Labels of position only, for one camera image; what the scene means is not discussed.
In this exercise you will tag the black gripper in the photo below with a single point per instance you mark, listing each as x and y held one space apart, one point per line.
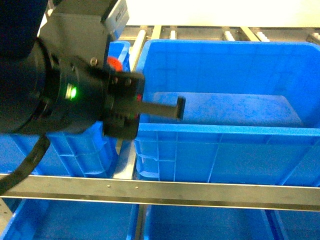
80 86

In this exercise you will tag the red mushroom push button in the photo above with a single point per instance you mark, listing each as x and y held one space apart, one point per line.
114 63

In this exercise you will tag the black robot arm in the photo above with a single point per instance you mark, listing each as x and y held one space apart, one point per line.
21 23

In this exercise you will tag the large blue bin right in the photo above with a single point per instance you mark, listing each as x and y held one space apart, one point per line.
252 112

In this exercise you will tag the large blue bin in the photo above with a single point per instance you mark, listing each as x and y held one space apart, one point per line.
85 154
252 112

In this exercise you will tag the metal shelf rack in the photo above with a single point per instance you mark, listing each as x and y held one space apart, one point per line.
123 187

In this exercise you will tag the large blue bin left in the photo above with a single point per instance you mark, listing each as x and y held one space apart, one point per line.
85 154

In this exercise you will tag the lower blue bin middle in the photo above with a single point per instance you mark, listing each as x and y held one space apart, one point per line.
168 222

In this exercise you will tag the lower blue bin right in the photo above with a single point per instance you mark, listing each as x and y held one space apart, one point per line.
294 225

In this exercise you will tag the lower blue bin left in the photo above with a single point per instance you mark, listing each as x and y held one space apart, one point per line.
36 219

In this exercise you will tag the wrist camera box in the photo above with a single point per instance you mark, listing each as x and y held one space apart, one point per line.
115 18

